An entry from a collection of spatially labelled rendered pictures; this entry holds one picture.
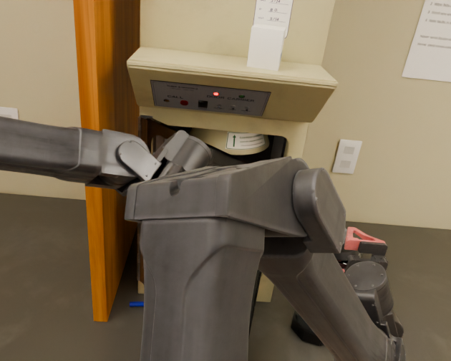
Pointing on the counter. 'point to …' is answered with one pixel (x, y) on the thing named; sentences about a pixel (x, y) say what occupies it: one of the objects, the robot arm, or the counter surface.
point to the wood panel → (121, 83)
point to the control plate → (199, 92)
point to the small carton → (265, 46)
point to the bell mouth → (233, 140)
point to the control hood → (234, 80)
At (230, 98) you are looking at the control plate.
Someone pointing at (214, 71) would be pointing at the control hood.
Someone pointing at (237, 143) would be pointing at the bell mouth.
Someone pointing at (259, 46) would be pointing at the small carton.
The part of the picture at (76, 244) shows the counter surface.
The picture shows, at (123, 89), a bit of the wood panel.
